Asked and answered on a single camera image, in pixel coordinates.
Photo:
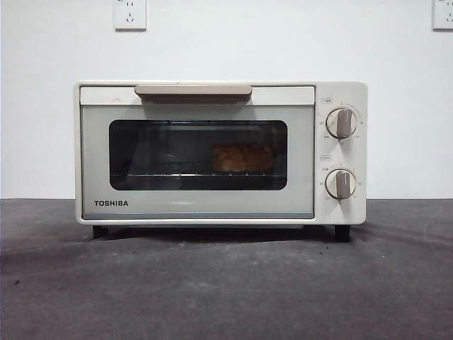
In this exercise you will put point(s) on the golden brown bread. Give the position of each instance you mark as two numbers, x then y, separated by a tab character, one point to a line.
240	157

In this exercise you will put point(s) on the oven timer knob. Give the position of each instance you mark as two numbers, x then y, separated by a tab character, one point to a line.
340	184

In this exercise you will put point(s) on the cream Toshiba toaster oven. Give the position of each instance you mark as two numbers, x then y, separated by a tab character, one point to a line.
341	152

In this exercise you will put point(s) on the larger-dial oven temperature knob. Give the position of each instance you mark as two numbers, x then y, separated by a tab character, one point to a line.
342	123

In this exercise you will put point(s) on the white wall socket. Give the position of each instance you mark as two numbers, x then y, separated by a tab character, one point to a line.
130	16
443	16

